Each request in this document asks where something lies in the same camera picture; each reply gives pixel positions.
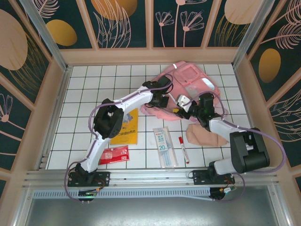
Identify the wall panel orange circle leaves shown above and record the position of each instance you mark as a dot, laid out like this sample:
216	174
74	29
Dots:
113	23

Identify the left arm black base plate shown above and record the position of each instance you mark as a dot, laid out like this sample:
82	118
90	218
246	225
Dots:
103	179

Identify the wall panel single flower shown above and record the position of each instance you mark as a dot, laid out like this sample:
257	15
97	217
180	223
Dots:
9	113

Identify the pink student backpack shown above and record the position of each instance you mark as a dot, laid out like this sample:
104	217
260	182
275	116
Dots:
188	73

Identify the wall panel oval and fern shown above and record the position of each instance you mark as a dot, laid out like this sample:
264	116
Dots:
270	63

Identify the aluminium corner post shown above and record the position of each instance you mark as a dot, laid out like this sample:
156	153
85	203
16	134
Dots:
252	33
44	35

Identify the red tissue packet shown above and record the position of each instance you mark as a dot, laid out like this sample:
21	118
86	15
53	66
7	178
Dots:
115	155

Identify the small circuit board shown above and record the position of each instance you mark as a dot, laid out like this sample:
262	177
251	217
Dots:
88	194
227	189

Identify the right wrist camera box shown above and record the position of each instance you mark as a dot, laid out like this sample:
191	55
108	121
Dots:
184	101

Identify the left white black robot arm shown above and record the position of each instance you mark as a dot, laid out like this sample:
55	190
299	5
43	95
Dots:
131	100

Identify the yellow book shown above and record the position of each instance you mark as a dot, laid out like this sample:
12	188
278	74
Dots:
128	131

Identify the clear ruler pack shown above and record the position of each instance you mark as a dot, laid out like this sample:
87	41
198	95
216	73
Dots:
164	150

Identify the wall panel with yellow oval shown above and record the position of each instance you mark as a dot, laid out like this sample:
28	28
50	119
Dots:
61	33

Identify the wall panel pink flowers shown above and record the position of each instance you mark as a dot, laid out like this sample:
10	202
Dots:
178	23

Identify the wall panel fern leaves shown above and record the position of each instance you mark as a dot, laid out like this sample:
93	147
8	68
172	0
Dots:
287	122

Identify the aluminium side rail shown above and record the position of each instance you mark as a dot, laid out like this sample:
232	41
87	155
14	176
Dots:
249	117
55	117

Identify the red white marker pen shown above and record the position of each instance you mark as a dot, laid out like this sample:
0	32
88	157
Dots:
184	150

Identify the aluminium mounting rail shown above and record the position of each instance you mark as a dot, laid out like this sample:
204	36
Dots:
150	175

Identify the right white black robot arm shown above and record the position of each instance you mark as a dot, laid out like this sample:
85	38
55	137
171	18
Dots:
221	127

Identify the beige cloth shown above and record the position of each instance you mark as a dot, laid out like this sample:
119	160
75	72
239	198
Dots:
200	137

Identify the wall panel large beige circle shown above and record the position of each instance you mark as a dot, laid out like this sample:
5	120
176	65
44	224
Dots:
11	42

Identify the wall panel beige circle feathers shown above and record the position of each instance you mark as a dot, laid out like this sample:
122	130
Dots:
235	14

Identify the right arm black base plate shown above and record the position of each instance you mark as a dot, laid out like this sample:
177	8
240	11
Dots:
200	179

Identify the grey metal sheet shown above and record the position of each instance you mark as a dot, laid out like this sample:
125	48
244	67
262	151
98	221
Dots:
150	212

